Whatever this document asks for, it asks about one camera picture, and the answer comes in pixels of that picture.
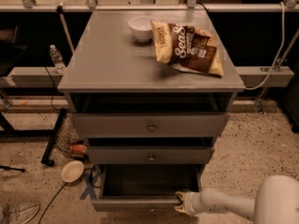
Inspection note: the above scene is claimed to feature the orange can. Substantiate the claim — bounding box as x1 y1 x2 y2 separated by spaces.
71 144 86 155

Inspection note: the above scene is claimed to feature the white ceramic bowl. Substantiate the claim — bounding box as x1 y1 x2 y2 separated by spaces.
128 16 157 42

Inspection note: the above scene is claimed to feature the small cream plate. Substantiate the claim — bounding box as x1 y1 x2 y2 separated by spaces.
61 161 84 183

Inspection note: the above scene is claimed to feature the grey sneaker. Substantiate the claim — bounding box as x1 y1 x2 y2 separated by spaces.
0 203 39 224

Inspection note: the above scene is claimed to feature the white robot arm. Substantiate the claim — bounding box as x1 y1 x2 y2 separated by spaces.
175 175 299 224

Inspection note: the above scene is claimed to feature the black rod on floor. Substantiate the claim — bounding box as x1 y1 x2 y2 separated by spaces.
0 165 25 173

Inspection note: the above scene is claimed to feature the grey bottom drawer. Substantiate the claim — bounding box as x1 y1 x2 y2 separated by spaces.
92 164 203 211

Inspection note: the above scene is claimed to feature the grey top drawer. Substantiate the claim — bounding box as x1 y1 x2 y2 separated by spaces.
72 113 228 138

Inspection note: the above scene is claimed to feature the black floor cable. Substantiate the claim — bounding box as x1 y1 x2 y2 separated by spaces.
37 182 68 224

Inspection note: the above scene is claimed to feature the grey middle drawer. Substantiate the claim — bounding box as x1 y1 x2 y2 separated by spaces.
88 147 214 164

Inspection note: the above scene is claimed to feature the black metal bar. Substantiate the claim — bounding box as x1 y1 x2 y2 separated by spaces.
41 108 66 167

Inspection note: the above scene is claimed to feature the grey drawer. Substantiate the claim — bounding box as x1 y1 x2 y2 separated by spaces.
72 113 228 138
92 164 203 211
88 147 214 164

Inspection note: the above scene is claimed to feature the grey drawer cabinet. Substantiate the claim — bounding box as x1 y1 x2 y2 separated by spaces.
57 9 246 173

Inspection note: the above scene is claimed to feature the brown yellow chip bag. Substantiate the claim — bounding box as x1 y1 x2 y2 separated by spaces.
151 21 223 77

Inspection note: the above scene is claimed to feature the wire mesh basket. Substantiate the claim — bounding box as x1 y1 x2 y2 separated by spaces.
54 115 87 159

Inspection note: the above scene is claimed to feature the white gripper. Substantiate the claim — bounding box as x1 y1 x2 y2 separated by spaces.
175 191 199 216

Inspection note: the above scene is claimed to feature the clear plastic water bottle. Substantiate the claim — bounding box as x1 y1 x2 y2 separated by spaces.
50 45 65 74

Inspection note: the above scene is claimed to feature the white cable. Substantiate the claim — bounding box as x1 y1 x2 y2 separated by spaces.
244 2 287 91

